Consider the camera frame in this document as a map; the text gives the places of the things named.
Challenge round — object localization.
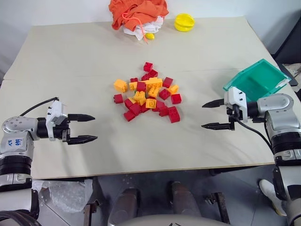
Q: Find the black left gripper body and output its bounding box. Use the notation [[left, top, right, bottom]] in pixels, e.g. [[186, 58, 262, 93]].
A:
[[53, 114, 71, 143]]

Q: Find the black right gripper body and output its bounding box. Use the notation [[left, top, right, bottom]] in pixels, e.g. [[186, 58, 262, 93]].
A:
[[226, 105, 245, 131]]

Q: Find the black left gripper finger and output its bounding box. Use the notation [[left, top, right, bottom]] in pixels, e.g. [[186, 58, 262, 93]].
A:
[[67, 135, 99, 145], [68, 113, 96, 123]]

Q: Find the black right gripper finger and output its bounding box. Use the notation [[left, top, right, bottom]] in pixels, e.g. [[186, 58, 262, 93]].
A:
[[201, 122, 231, 131], [202, 98, 226, 109]]

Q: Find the green plastic bin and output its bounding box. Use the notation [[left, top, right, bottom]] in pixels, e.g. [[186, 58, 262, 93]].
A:
[[222, 59, 291, 103]]

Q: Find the large red toy block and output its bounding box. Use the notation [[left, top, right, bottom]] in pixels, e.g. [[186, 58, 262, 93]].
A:
[[167, 106, 182, 123]]

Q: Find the white label blue writing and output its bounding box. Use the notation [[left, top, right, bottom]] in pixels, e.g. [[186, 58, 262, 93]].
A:
[[4, 136, 25, 153]]

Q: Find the yellow plastic toy brick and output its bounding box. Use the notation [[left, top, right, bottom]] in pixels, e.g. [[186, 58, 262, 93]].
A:
[[113, 79, 128, 93]]

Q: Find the clear bubble wrap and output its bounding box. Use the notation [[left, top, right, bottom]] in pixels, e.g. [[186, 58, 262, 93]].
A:
[[32, 179, 94, 214]]

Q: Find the yellow plastic building brick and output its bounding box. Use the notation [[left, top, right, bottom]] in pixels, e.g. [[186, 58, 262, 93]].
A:
[[144, 77, 164, 89]]

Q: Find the rusty metal bar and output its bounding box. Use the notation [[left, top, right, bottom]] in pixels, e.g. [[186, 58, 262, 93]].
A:
[[83, 199, 100, 226], [205, 192, 230, 225]]

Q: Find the dark rounded shape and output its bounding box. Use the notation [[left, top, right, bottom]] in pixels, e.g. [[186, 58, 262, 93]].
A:
[[110, 187, 139, 225], [171, 181, 203, 216]]

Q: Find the white rounded object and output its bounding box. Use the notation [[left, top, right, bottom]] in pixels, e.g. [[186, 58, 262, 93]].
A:
[[259, 179, 288, 216]]

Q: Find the yellow round plastic container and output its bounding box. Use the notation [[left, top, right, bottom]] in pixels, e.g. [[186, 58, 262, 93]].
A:
[[174, 13, 196, 32]]

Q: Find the white cloth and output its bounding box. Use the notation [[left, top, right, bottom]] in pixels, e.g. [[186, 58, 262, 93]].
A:
[[123, 16, 164, 41]]

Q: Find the orange cloth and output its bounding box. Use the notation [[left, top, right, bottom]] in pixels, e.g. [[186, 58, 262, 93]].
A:
[[108, 0, 170, 31]]

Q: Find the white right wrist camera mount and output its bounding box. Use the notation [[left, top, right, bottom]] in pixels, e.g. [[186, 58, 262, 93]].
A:
[[223, 86, 249, 123]]

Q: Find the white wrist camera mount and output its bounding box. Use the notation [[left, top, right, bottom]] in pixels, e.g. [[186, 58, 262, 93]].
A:
[[46, 99, 69, 142], [223, 86, 249, 123]]

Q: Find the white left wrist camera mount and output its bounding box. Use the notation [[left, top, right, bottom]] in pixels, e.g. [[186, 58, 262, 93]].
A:
[[46, 99, 69, 142]]

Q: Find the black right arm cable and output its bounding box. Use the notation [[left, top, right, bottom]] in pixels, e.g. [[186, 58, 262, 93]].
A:
[[236, 118, 275, 152]]

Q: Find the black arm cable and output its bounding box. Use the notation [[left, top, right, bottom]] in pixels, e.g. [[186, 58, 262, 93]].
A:
[[236, 118, 275, 152], [19, 97, 59, 117]]

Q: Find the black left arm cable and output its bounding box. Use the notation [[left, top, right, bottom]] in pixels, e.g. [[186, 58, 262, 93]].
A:
[[19, 97, 59, 117]]

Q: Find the orange cord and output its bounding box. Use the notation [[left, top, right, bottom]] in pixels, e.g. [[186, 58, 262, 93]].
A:
[[121, 12, 149, 46]]

